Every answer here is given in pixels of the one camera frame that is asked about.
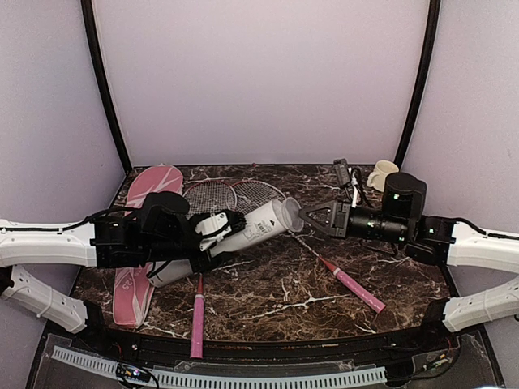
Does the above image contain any white shuttlecock tube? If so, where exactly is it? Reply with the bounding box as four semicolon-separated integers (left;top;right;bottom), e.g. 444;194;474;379
148;199;288;288

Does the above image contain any clear plastic tube lid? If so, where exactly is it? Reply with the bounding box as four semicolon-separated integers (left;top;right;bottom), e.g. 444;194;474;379
281;197;304;233

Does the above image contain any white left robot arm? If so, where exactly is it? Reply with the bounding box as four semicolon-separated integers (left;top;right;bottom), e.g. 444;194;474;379
1;191;246;353

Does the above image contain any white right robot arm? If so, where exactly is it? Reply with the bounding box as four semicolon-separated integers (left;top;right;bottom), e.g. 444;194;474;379
298;173;518;352

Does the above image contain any pink racket cover bag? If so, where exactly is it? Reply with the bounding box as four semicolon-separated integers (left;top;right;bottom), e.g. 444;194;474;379
112;165;184;327

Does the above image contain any cream ceramic mug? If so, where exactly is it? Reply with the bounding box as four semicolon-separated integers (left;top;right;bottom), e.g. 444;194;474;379
367;160;400;192

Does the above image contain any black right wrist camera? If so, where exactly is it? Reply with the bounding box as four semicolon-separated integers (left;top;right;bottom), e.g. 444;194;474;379
332;158;364;205

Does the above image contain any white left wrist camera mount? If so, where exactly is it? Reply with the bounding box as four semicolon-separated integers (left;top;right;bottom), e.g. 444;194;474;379
195;210;246;251

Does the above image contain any left pink-handled badminton racket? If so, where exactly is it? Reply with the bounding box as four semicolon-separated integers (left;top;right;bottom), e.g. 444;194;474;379
184;179;236;359

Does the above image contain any pink-handled badminton racket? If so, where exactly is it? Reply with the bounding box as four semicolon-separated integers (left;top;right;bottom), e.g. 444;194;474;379
184;179;236;359
233;180;386;314

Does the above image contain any right pink-handled badminton racket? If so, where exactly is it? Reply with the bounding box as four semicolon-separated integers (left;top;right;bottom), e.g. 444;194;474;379
233;180;386;314

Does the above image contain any black front table rail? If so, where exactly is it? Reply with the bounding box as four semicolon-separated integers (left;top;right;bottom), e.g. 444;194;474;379
79;327;457;365

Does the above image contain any white slotted cable duct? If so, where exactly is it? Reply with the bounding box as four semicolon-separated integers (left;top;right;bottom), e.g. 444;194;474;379
51;346;387;388

